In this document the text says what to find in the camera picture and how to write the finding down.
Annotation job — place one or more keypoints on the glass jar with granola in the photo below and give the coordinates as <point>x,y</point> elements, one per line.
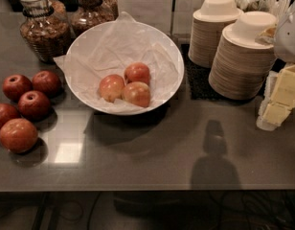
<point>90,13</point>
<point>45,31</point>

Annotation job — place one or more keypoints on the black mat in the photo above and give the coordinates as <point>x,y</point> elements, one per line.
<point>198,78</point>

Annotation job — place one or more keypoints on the red apple back left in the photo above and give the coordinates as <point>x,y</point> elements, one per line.
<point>15,86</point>

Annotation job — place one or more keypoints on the red apple front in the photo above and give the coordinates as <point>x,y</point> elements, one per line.
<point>18,135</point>

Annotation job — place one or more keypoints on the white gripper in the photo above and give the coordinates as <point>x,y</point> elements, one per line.
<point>289,38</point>

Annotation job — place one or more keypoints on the red apple middle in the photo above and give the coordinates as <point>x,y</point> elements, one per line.
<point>34,105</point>

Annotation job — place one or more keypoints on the paper bowl stack back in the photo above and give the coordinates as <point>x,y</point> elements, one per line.
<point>207,26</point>

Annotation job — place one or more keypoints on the glass jar with granola left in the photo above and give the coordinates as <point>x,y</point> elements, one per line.
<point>45,31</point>

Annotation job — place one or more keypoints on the paper bowl stack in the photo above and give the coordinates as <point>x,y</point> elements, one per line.
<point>241,64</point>
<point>207,26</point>

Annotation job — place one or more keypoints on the glass jar with granola right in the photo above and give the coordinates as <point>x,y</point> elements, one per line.
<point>90,13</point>

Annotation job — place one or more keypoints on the paper bowl stack front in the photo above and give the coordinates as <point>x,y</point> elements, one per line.
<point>241,64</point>

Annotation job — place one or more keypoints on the white bowl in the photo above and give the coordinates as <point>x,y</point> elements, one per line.
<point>90,42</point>

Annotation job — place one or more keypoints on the red apple back right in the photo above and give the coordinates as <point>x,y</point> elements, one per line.
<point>47,82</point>

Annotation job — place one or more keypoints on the red apple at left edge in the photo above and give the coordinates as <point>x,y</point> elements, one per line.
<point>7,112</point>

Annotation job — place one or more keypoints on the white paper liner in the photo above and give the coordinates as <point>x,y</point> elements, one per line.
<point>109,48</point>

